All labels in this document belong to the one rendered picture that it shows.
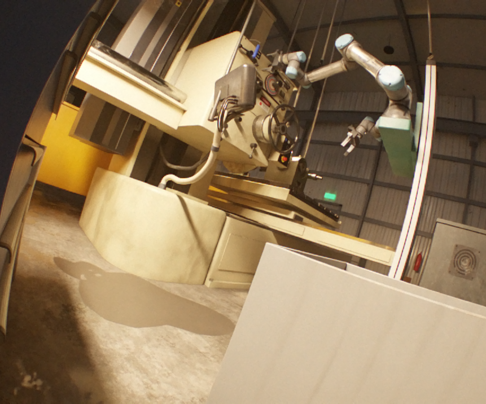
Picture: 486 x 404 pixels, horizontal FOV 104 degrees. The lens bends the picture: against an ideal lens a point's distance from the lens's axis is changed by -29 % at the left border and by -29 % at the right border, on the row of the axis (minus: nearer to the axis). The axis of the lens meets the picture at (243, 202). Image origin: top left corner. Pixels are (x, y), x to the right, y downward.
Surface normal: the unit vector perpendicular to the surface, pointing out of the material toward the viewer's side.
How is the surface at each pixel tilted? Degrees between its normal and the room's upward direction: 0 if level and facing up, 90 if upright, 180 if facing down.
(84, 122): 90
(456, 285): 90
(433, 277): 90
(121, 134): 90
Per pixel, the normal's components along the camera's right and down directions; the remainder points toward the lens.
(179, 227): 0.67, 0.18
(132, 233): 0.00, -0.07
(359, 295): -0.63, -0.27
